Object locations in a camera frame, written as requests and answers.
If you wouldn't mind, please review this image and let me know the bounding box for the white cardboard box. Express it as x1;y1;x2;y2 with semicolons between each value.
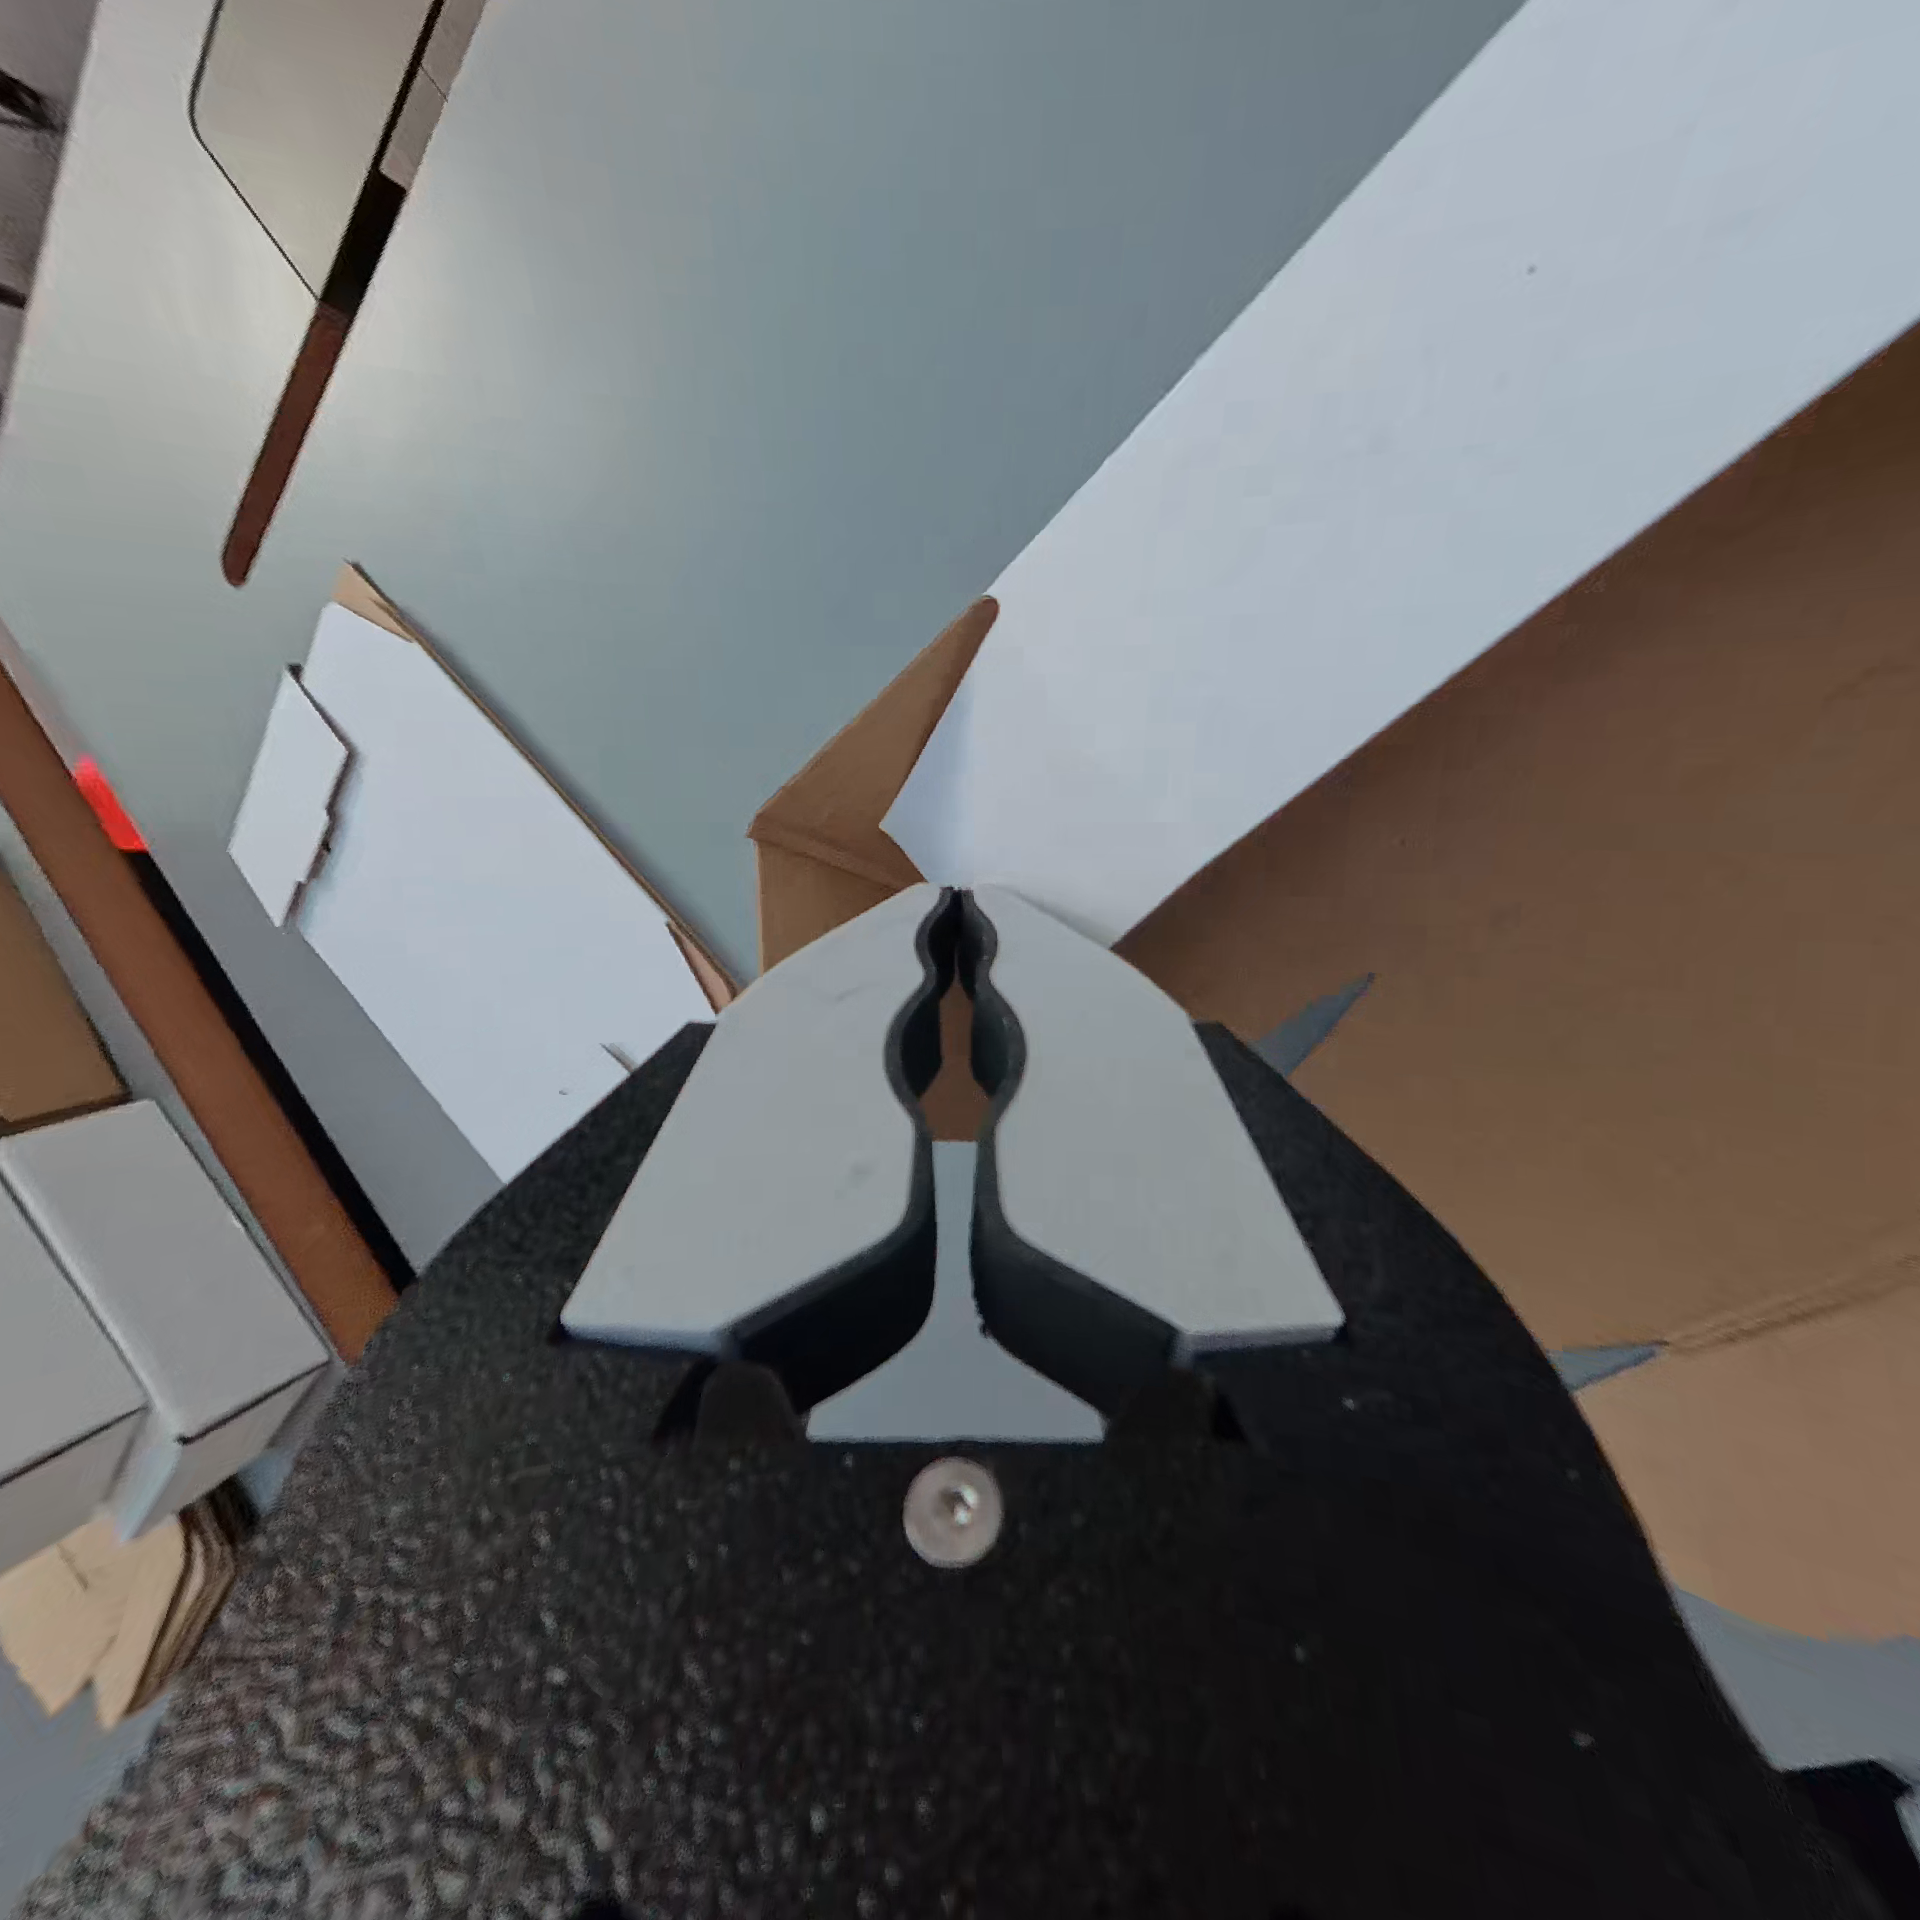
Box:
748;0;1920;1643

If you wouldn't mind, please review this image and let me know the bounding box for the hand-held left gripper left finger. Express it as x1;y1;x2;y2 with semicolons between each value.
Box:
560;882;961;1412

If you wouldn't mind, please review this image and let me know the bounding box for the pile of flat brown cardboard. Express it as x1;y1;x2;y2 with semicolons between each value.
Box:
0;1477;256;1729

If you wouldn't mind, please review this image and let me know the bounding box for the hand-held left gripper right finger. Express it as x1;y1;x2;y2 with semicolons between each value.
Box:
958;882;1348;1415

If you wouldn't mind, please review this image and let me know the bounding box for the stack of white folded boxes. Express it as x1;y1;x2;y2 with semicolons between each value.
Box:
0;1102;332;1567

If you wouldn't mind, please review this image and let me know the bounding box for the flat white cardboard sheet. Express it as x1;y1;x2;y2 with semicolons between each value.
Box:
228;562;741;1186

